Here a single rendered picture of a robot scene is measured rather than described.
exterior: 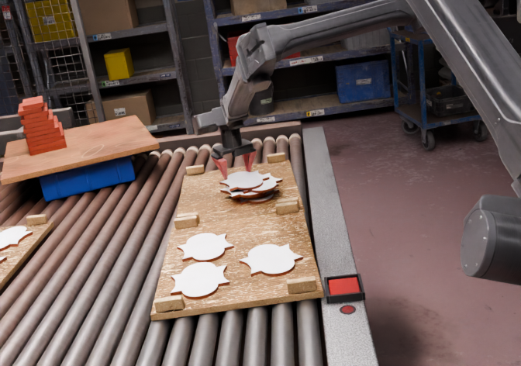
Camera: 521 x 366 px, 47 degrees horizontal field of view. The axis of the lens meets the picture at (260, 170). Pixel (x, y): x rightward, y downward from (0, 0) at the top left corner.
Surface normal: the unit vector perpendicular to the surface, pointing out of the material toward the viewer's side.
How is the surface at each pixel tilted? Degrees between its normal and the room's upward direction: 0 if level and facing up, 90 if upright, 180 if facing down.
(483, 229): 72
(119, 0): 90
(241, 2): 84
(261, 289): 0
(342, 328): 0
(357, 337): 0
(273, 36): 63
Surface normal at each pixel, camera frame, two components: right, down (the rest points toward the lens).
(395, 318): -0.15, -0.93
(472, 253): -0.98, -0.18
